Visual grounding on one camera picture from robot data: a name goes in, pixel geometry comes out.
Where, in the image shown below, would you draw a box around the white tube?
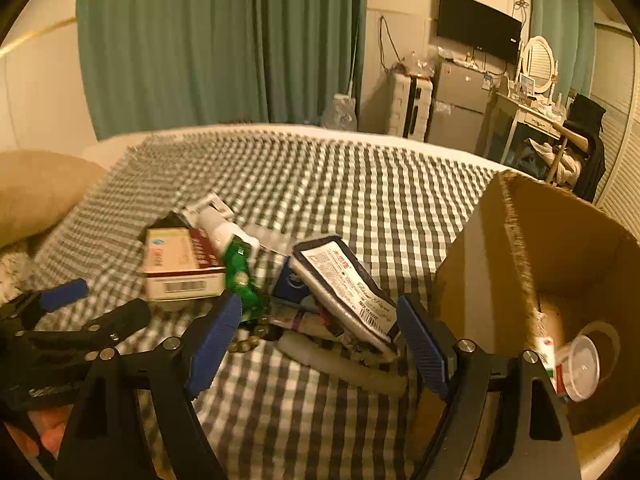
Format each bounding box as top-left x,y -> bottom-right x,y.
277,332 -> 408,398

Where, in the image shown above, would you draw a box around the person's left hand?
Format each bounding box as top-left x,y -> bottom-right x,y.
5,402 -> 71,471

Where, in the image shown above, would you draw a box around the small white red carton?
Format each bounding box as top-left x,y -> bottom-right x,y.
534,336 -> 558,393

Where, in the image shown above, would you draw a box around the black white tissue pack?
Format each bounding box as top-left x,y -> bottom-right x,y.
291,235 -> 401,353

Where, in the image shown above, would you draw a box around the green packet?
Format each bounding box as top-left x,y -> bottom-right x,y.
222,240 -> 263,322

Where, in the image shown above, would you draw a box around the beige pillow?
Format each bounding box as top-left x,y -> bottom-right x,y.
0,150 -> 108,252

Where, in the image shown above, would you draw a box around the cream patterned cloth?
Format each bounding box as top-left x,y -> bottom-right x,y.
0,245 -> 38,306

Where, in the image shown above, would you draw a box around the white vanity table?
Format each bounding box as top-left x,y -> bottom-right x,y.
482,91 -> 571,171

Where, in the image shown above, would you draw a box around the wide green curtain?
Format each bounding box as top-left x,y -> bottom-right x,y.
76,0 -> 368,141

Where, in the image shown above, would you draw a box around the white louvred closet doors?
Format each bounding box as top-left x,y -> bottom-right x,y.
590,22 -> 640,241

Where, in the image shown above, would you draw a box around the cluttered drawer cabinet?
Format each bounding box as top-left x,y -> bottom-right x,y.
425,55 -> 493,157

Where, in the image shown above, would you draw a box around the white red medicine box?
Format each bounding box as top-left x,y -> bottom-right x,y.
144,226 -> 227,302

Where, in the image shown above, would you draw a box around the clear bag with white label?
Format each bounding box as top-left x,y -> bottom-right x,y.
181,194 -> 236,223

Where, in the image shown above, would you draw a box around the clear plastic lidded cup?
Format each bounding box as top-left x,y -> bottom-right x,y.
555,335 -> 601,403

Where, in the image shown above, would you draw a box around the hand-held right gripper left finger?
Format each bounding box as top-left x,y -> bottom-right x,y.
54,290 -> 244,480

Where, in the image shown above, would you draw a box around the narrow green curtain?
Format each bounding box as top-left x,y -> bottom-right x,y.
529,0 -> 596,97

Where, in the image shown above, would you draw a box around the cardboard box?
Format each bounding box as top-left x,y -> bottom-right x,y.
415,170 -> 640,466

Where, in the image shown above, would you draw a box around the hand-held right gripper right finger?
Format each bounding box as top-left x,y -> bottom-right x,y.
396,292 -> 583,480

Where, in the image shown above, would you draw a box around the plastic bag on suitcase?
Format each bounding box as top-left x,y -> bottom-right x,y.
395,52 -> 436,78

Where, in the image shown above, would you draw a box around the wooden chair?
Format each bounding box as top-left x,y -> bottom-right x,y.
545,122 -> 592,186

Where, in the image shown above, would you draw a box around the colourful packet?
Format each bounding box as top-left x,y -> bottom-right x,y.
270,305 -> 351,342

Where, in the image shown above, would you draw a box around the white bed mattress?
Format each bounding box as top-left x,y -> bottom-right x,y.
80,122 -> 521,176

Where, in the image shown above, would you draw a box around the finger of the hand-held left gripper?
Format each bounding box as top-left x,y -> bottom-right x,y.
0,279 -> 90,332
20,299 -> 152,358

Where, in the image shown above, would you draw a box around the green checked blanket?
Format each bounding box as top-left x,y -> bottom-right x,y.
30,127 -> 516,480

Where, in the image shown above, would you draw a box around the clear plastic floor bag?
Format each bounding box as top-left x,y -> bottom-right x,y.
320,94 -> 358,131

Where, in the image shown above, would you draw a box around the black garment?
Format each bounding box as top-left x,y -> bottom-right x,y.
565,94 -> 607,202

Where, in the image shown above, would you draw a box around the wall cable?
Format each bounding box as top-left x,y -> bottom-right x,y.
378,15 -> 402,72

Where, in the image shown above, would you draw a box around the beaded bracelet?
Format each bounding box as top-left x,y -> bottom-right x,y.
230,317 -> 276,353

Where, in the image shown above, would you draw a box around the white suitcase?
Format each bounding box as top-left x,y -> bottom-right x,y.
386,71 -> 435,138

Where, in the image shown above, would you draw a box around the black wall television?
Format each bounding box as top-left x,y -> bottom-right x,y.
436,0 -> 522,65

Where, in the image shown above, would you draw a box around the small blue box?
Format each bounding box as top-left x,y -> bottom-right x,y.
270,257 -> 308,306

